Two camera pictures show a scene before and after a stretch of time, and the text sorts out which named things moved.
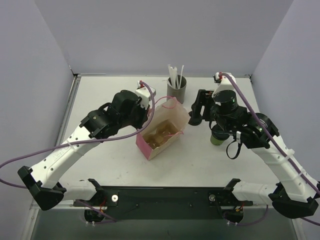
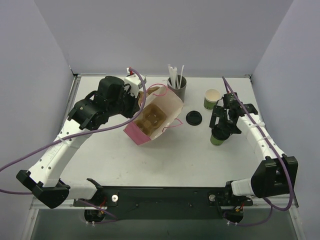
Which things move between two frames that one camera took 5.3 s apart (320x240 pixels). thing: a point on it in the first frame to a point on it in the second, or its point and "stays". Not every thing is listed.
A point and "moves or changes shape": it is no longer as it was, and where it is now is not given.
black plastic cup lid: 219,133 stays
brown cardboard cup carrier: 164,130 to 153,117
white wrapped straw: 181,76 stays
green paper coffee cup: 215,141 stays
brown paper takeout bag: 169,120 moves or changes shape
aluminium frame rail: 65,204 stays
